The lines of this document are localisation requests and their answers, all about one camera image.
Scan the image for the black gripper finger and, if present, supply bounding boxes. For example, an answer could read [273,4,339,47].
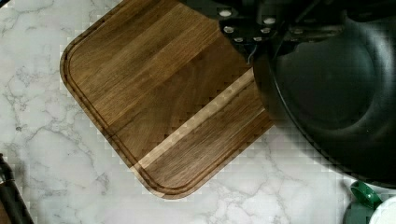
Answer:
[180,0,343,58]

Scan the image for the black bowl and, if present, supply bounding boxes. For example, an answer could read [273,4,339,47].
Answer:
[253,17,395,189]

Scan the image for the wooden cutting board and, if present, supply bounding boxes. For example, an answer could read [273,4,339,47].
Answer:
[60,0,272,199]

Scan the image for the green mug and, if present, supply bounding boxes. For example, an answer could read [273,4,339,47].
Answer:
[343,181,396,224]

